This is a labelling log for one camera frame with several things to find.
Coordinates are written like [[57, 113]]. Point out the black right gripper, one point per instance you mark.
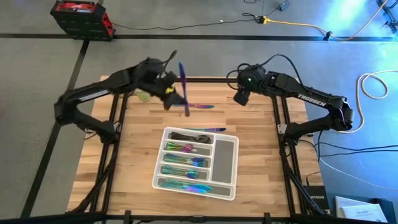
[[253, 77]]

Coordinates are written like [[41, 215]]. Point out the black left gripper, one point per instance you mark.
[[158, 85]]

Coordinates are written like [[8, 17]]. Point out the iridescent table knife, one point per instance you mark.
[[200, 188], [183, 81], [186, 186], [202, 106], [211, 129]]

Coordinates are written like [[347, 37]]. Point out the spray bottle with yellow liquid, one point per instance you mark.
[[143, 96]]

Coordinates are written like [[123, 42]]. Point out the small iridescent teaspoon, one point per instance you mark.
[[171, 147], [175, 145]]

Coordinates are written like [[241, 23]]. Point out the large black spoon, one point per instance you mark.
[[203, 138]]

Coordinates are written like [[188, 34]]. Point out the iridescent spoon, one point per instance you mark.
[[199, 162], [172, 157], [187, 148]]

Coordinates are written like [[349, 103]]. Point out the white cutlery tray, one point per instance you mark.
[[222, 161]]

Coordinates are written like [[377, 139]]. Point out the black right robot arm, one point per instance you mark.
[[311, 99]]

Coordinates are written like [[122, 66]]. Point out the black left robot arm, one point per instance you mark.
[[93, 90]]

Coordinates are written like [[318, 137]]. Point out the black power plug block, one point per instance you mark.
[[258, 19]]

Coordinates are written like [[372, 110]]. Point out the black foot pedal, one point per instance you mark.
[[284, 5]]

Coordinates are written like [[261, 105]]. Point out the red and black tool case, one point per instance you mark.
[[81, 21]]

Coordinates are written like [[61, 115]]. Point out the black network router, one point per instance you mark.
[[315, 197]]

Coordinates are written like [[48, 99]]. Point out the black metal stand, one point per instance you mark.
[[390, 15]]

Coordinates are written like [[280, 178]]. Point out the white paper booklet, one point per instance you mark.
[[357, 211]]

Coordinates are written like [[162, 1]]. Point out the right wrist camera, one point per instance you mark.
[[242, 98]]

